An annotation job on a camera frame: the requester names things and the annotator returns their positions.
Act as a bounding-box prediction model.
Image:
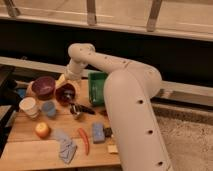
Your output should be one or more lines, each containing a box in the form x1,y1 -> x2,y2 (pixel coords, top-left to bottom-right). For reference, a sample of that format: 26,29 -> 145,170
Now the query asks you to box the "red chili pepper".
78,128 -> 90,155

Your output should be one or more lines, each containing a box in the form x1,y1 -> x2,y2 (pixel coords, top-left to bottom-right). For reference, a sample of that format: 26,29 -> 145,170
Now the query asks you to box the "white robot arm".
65,43 -> 174,171

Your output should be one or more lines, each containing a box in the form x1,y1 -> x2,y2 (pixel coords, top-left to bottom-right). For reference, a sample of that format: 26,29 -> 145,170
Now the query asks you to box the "purple bowl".
31,76 -> 55,100

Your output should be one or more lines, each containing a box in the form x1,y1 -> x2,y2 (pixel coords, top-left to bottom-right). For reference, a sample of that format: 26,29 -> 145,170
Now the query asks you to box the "green rectangular bin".
88,72 -> 107,106

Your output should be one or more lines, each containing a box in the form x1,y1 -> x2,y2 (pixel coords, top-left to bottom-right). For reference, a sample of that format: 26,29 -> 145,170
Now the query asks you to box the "black handled metal tool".
70,103 -> 95,119

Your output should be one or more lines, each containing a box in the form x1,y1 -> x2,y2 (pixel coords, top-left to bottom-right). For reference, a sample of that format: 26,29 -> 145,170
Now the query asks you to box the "small tan block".
107,145 -> 118,154

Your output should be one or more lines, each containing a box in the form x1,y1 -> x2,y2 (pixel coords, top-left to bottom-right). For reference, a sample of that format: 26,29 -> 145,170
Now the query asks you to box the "red bowl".
55,83 -> 76,106

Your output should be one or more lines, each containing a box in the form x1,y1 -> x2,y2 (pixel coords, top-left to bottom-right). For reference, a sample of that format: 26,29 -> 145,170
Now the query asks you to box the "blue plastic cup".
41,101 -> 56,117

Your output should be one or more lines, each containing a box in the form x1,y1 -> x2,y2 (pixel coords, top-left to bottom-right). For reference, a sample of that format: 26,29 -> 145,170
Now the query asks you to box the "red yellow apple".
35,122 -> 50,138

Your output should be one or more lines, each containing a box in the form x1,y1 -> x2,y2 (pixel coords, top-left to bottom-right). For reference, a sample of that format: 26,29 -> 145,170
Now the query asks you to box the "white paper cup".
19,97 -> 39,119

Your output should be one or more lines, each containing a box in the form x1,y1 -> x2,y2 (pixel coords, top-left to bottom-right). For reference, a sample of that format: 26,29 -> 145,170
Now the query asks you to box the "grey crumpled cloth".
53,129 -> 77,164

